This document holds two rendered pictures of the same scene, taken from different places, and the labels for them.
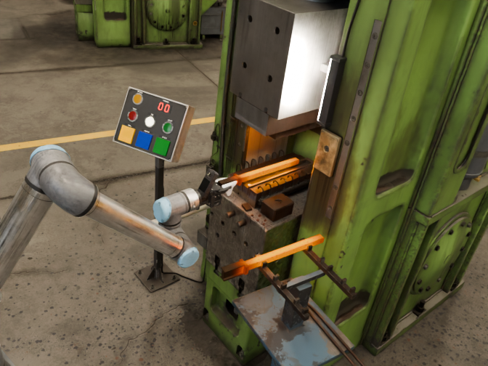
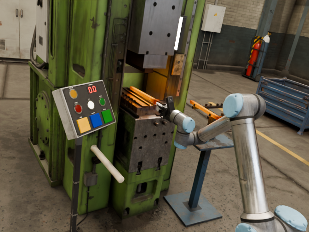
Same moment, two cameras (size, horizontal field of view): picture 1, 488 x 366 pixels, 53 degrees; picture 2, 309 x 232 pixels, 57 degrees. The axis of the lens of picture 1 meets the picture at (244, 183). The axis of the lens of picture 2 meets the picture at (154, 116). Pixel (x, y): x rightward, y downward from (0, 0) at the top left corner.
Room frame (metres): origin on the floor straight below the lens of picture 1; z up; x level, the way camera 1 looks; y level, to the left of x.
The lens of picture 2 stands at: (1.54, 1.98, 1.68)
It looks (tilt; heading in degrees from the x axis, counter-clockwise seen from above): 21 degrees down; 276
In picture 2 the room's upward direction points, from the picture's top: 9 degrees clockwise
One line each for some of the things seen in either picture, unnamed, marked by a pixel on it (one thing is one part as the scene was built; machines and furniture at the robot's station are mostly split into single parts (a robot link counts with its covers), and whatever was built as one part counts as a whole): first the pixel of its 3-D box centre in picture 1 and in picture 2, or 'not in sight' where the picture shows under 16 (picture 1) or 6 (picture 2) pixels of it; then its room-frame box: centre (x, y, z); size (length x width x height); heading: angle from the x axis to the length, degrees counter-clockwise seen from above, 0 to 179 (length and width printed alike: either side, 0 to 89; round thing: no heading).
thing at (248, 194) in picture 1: (275, 176); (134, 100); (1.95, -0.14, 0.96); 0.42 x 0.20 x 0.09; 134
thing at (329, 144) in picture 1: (327, 152); (177, 64); (1.67, -0.30, 1.27); 0.09 x 0.02 x 0.17; 44
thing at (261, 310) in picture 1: (290, 323); (208, 139); (1.29, -0.25, 0.71); 0.40 x 0.30 x 0.02; 36
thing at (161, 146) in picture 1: (161, 147); (106, 116); (2.00, 0.41, 1.01); 0.07 x 0.05 x 0.07; 69
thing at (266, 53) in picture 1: (305, 53); (149, 21); (1.92, -0.17, 1.56); 0.42 x 0.39 x 0.40; 134
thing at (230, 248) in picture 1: (276, 226); (134, 129); (1.92, -0.19, 0.69); 0.56 x 0.38 x 0.45; 134
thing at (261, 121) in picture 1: (287, 106); (140, 55); (1.95, -0.14, 1.32); 0.42 x 0.20 x 0.10; 134
